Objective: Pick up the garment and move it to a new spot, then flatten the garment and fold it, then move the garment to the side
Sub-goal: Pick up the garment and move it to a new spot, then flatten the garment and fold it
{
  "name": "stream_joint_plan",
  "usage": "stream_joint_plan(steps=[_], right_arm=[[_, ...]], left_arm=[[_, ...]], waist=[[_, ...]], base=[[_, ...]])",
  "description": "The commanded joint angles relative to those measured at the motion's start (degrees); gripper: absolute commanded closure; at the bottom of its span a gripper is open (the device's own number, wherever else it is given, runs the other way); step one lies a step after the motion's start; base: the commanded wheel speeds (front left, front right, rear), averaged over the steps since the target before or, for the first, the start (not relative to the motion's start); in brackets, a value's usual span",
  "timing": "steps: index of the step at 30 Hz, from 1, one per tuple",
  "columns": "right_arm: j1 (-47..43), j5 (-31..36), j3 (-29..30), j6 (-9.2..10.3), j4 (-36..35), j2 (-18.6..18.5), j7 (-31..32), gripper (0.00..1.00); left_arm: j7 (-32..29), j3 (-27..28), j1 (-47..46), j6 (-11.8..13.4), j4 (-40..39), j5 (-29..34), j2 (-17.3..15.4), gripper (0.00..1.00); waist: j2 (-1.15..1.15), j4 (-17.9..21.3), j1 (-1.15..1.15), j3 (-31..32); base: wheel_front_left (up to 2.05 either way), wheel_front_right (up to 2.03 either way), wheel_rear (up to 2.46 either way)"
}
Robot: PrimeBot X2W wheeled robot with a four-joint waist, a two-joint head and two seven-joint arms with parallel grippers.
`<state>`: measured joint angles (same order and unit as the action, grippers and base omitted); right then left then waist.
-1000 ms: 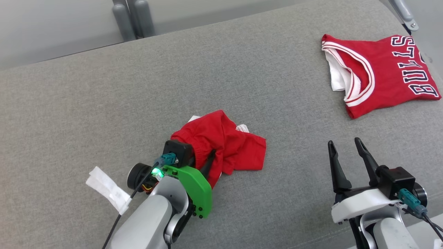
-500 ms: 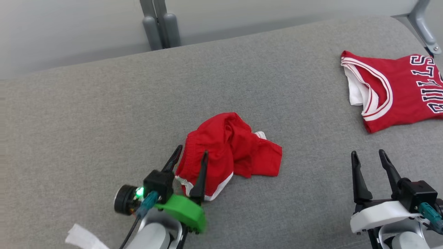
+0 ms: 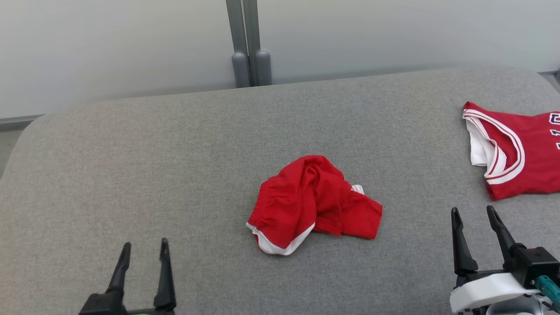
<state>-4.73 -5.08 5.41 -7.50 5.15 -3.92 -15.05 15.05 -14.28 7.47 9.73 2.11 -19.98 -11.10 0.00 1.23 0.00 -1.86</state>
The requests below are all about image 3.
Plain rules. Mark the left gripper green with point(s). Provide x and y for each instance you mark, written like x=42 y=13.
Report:
x=151 y=312

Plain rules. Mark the grey wall base rail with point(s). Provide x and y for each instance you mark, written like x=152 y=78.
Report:
x=17 y=122

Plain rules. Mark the grey partition post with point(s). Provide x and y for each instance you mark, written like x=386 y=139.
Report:
x=238 y=43
x=258 y=43

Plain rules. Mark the red white basketball jersey shirt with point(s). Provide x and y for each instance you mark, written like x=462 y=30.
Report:
x=533 y=148

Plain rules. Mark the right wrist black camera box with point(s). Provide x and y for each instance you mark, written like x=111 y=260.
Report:
x=536 y=262

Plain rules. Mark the red shorts white trim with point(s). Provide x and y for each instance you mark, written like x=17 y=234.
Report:
x=297 y=205

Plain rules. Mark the grey fabric sofa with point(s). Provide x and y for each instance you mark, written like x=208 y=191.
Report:
x=175 y=175

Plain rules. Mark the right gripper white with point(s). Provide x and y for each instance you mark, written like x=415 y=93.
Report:
x=485 y=288

